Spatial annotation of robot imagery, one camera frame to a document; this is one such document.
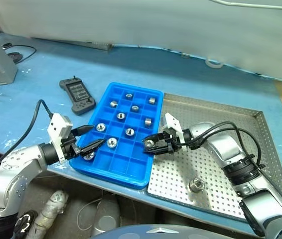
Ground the blue compartment tray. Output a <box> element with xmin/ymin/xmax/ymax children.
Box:
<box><xmin>68</xmin><ymin>82</ymin><xmax>164</xmax><ymax>191</ymax></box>

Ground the black handheld remote controller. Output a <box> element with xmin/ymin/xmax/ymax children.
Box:
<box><xmin>59</xmin><ymin>76</ymin><xmax>97</xmax><ymax>116</ymax></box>

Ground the white wrapped rounded shape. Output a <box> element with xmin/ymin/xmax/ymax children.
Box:
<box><xmin>35</xmin><ymin>190</ymin><xmax>69</xmax><ymax>239</ymax></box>

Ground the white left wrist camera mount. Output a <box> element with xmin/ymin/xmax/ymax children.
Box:
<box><xmin>47</xmin><ymin>113</ymin><xmax>74</xmax><ymax>164</ymax></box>

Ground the white overhead cable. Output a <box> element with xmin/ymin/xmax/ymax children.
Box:
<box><xmin>209</xmin><ymin>0</ymin><xmax>282</xmax><ymax>10</ymax></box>

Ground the white backdrop sheet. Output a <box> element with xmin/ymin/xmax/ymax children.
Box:
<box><xmin>0</xmin><ymin>0</ymin><xmax>282</xmax><ymax>83</ymax></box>

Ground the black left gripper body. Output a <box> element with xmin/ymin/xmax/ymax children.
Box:
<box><xmin>61</xmin><ymin>133</ymin><xmax>83</xmax><ymax>160</ymax></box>

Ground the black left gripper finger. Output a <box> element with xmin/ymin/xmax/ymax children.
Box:
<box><xmin>77</xmin><ymin>139</ymin><xmax>106</xmax><ymax>157</ymax></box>
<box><xmin>72</xmin><ymin>125</ymin><xmax>95</xmax><ymax>137</ymax></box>

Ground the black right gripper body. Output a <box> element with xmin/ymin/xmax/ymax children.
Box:
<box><xmin>155</xmin><ymin>131</ymin><xmax>181</xmax><ymax>155</ymax></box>

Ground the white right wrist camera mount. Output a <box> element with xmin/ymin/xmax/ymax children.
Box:
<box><xmin>161</xmin><ymin>113</ymin><xmax>188</xmax><ymax>152</ymax></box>

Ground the blue table cover sheet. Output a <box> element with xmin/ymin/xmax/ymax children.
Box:
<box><xmin>0</xmin><ymin>32</ymin><xmax>282</xmax><ymax>235</ymax></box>

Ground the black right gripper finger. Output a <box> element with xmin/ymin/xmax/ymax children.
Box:
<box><xmin>142</xmin><ymin>132</ymin><xmax>167</xmax><ymax>145</ymax></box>
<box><xmin>143</xmin><ymin>146</ymin><xmax>168</xmax><ymax>156</ymax></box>

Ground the white tape ring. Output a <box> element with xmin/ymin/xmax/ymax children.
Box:
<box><xmin>205</xmin><ymin>58</ymin><xmax>223</xmax><ymax>69</ymax></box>

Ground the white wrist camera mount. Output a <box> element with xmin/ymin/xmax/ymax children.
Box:
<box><xmin>47</xmin><ymin>113</ymin><xmax>74</xmax><ymax>164</ymax></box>
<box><xmin>161</xmin><ymin>113</ymin><xmax>188</xmax><ymax>152</ymax></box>

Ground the perforated metal tray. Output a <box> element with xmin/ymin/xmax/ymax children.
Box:
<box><xmin>145</xmin><ymin>93</ymin><xmax>282</xmax><ymax>224</ymax></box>

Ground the thin black table cable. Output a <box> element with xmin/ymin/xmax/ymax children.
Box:
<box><xmin>1</xmin><ymin>42</ymin><xmax>37</xmax><ymax>64</ymax></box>

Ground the black round puck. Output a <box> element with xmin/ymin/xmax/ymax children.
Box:
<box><xmin>7</xmin><ymin>51</ymin><xmax>23</xmax><ymax>61</ymax></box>

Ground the grey rounded shape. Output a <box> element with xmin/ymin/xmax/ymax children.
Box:
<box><xmin>77</xmin><ymin>199</ymin><xmax>121</xmax><ymax>237</ymax></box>

